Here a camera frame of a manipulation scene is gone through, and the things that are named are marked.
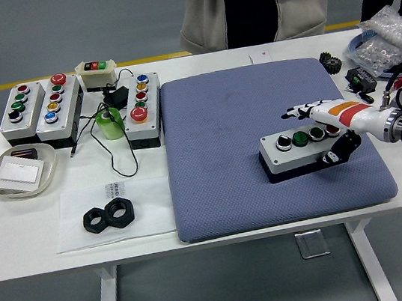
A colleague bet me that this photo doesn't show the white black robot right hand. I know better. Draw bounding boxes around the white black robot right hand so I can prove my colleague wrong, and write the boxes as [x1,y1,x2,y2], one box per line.
[279,90,392,173]

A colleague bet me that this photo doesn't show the grey four-control button box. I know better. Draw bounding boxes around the grey four-control button box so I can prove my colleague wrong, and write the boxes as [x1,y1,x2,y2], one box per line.
[255,118,360,187]

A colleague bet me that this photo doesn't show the black module with green terminal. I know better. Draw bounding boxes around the black module with green terminal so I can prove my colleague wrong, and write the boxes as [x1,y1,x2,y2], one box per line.
[343,64,379,96]

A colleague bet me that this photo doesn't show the black gear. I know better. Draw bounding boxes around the black gear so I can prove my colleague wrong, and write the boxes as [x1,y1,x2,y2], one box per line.
[317,49,344,76]

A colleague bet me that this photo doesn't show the blue plate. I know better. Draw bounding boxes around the blue plate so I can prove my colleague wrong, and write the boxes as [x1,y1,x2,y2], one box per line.
[345,28,402,85]

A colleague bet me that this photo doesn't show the clear bag of washers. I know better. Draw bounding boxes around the clear bag of washers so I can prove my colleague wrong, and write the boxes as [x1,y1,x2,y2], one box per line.
[343,29,402,82]

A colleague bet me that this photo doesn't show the bubble wrap bag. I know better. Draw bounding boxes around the bubble wrap bag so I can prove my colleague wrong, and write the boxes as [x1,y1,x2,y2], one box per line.
[356,2,402,61]

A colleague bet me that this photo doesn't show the white card with red mark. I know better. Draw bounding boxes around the white card with red mark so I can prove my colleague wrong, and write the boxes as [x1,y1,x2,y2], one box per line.
[248,48,273,64]

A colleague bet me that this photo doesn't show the blue-grey quilted mat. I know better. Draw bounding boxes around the blue-grey quilted mat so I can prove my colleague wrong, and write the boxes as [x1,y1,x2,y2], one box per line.
[152,46,402,246]

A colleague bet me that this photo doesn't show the grey box with narrow base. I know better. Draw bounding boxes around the grey box with narrow base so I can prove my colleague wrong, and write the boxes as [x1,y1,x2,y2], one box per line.
[116,70,170,153]

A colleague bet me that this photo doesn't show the clear printed plastic sheet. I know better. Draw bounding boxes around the clear printed plastic sheet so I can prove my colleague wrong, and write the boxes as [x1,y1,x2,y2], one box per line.
[47,174,179,255]

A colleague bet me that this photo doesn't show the black power adapter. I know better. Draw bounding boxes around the black power adapter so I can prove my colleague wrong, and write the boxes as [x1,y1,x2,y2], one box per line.
[100,85,132,111]

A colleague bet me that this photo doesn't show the green tape roll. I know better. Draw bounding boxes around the green tape roll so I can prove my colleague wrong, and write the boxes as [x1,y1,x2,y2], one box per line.
[93,106,127,143]

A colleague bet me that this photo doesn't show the large black hex nut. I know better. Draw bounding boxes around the large black hex nut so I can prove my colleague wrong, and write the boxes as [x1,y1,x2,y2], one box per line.
[102,195,138,231]

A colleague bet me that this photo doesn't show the small black hex nut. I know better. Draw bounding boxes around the small black hex nut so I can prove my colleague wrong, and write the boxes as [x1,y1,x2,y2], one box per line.
[81,205,112,236]

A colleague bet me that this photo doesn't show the grey box with wide base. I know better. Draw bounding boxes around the grey box with wide base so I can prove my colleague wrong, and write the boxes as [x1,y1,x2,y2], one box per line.
[27,70,91,152]

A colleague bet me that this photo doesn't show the white oval tray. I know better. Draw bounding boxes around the white oval tray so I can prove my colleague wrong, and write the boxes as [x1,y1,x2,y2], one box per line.
[0,141,63,203]

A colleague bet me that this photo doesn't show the grey box with black knob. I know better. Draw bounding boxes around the grey box with black knob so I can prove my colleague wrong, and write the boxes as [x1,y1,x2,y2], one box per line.
[0,80,52,149]

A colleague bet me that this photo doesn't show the dark brown small part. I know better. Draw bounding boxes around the dark brown small part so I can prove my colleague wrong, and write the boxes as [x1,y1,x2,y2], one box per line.
[10,146,40,163]

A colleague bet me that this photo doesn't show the clear bracket under table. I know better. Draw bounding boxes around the clear bracket under table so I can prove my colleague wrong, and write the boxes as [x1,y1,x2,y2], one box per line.
[293,227,332,261]

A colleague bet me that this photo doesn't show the cream three-button switch box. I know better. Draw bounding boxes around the cream three-button switch box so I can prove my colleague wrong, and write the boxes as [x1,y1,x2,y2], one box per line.
[73,56,121,95]

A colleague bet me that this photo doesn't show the thin black cable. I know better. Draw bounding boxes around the thin black cable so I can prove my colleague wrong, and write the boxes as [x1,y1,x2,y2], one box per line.
[58,66,148,186]

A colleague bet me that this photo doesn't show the white wall switch plate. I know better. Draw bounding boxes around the white wall switch plate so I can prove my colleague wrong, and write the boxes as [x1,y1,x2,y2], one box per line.
[0,150,49,197]

